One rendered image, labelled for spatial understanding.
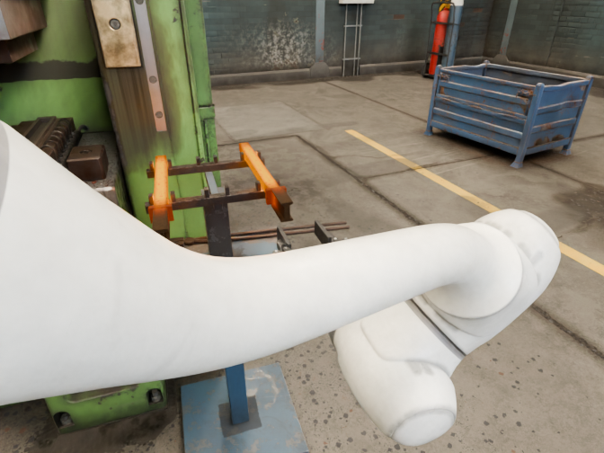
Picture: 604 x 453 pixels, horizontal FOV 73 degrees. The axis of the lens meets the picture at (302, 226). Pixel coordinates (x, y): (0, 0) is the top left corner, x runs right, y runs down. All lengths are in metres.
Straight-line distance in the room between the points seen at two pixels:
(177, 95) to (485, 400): 1.55
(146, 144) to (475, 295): 1.12
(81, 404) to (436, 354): 1.40
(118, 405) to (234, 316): 1.52
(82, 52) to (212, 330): 1.51
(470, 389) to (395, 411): 1.41
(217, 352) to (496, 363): 1.83
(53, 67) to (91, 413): 1.19
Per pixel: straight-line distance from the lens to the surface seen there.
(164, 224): 0.82
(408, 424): 0.47
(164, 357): 0.19
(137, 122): 1.35
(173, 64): 1.32
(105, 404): 1.71
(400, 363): 0.48
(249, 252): 1.20
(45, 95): 1.71
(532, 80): 4.91
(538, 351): 2.14
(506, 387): 1.93
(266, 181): 0.97
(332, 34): 8.03
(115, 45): 1.29
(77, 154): 1.29
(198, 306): 0.19
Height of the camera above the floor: 1.36
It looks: 30 degrees down
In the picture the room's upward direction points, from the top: straight up
